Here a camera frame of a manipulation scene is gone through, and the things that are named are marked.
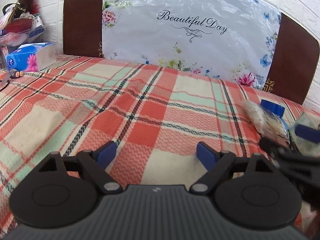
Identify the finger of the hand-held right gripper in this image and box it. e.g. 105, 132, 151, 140
294, 124, 320, 142
259, 136, 292, 160

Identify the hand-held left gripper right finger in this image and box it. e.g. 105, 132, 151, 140
189, 141, 275, 194

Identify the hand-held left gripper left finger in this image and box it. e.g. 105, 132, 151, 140
37, 141, 123, 194

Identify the clear jar with blue lid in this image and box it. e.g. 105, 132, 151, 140
244, 99, 290, 140

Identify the red plaid tablecloth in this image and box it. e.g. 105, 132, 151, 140
0, 54, 320, 240

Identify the brown wooden chair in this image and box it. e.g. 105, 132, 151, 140
64, 0, 107, 58
262, 12, 320, 105

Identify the floral printed plastic bag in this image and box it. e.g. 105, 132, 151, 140
101, 0, 282, 89

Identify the blue pink tissue pack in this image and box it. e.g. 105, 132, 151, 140
5, 42, 57, 72

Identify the potted plant with red leaves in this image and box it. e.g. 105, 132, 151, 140
0, 0, 46, 48

